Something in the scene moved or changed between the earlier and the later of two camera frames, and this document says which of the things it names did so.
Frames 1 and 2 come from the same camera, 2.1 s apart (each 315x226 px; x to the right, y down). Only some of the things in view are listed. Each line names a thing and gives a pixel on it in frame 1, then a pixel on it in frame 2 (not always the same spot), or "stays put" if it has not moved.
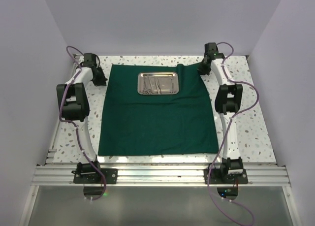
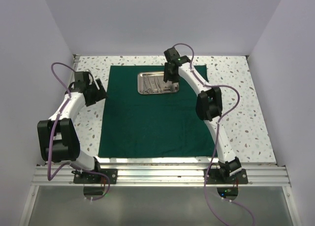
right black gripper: (201, 71) -> (167, 77)
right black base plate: (218, 177) stays put
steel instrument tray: (161, 83) stays put
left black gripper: (102, 81) -> (100, 93)
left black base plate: (110, 175) stays put
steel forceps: (157, 85) stays put
